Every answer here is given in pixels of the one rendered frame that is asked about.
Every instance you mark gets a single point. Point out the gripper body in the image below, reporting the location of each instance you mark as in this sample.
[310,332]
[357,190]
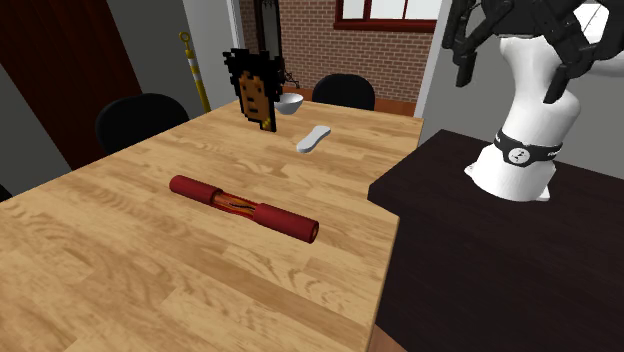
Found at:
[524,17]

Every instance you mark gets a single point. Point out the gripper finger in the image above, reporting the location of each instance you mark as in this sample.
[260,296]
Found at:
[466,58]
[577,46]

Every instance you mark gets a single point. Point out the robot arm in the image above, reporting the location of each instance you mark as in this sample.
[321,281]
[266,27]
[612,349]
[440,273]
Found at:
[531,112]

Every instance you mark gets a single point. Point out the red framed window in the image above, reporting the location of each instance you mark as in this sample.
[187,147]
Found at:
[385,25]

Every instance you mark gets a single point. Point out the black chair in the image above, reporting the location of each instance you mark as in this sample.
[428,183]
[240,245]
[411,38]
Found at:
[136,119]
[4,193]
[343,92]

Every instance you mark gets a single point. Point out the white remote control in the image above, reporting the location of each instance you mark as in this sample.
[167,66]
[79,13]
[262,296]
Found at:
[312,140]

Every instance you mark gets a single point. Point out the white bowl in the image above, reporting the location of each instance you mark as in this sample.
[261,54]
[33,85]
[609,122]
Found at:
[291,103]

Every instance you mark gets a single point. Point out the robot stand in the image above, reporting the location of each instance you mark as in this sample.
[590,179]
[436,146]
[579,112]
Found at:
[487,273]

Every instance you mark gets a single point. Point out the pixelated head figure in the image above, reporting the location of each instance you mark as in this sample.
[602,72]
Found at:
[253,92]

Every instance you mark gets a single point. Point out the yellow and white pole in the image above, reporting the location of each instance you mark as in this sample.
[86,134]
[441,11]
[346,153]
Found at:
[199,83]

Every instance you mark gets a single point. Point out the red cylinder with clear middle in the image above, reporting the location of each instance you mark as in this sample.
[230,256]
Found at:
[195,190]

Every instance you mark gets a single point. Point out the wooden table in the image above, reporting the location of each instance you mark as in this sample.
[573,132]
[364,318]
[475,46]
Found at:
[146,273]

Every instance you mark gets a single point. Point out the dark red door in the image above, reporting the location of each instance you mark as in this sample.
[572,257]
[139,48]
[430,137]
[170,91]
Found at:
[63,63]

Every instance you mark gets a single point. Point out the tall dark narrow frame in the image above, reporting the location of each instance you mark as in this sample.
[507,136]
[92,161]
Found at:
[268,24]

